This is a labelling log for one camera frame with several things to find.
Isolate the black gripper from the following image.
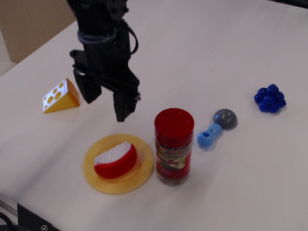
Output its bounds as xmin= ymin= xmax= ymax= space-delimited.
xmin=70 ymin=28 xmax=140 ymax=122

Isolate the red and white toy sushi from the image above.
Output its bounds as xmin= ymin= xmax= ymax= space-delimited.
xmin=94 ymin=141 xmax=137 ymax=179

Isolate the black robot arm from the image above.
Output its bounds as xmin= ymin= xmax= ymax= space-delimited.
xmin=67 ymin=0 xmax=140 ymax=122

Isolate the yellow plastic plate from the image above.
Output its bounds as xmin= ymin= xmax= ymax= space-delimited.
xmin=83 ymin=134 xmax=154 ymax=193

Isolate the yellow toy cheese wedge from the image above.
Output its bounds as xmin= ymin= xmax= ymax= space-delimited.
xmin=42 ymin=78 xmax=80 ymax=114

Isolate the red lidded spice jar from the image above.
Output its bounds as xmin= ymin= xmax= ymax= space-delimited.
xmin=154 ymin=108 xmax=194 ymax=185

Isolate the blue and grey toy scoop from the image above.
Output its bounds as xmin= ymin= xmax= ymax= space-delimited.
xmin=197 ymin=108 xmax=238 ymax=148

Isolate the blue toy grape cluster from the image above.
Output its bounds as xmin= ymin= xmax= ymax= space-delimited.
xmin=254 ymin=84 xmax=286 ymax=114

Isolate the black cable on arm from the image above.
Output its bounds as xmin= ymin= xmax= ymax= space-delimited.
xmin=121 ymin=20 xmax=140 ymax=55

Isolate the black corner bracket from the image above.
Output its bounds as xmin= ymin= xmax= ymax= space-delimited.
xmin=17 ymin=204 xmax=60 ymax=231

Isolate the aluminium frame rail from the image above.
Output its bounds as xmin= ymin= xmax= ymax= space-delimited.
xmin=0 ymin=194 xmax=18 ymax=224

